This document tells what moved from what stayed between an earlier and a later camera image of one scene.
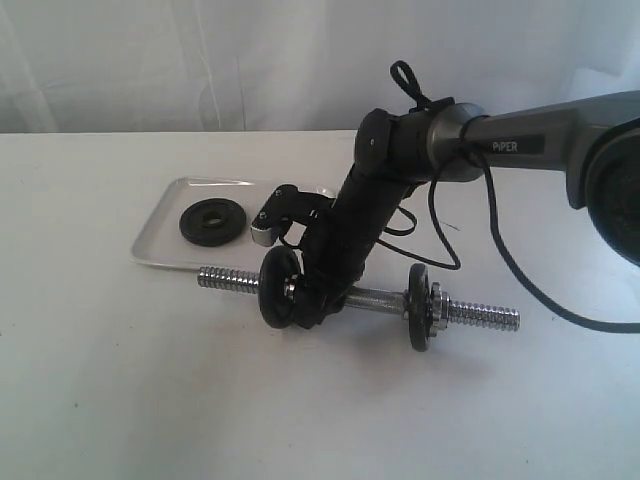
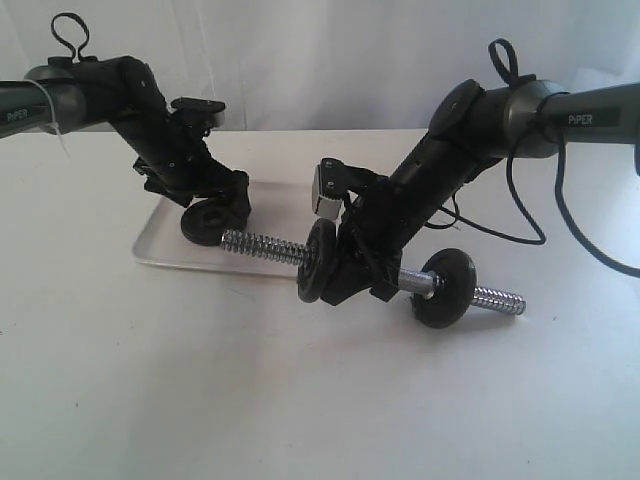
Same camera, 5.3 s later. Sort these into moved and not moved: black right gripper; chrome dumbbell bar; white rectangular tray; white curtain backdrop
Moved: black right gripper; chrome dumbbell bar
Not moved: white curtain backdrop; white rectangular tray
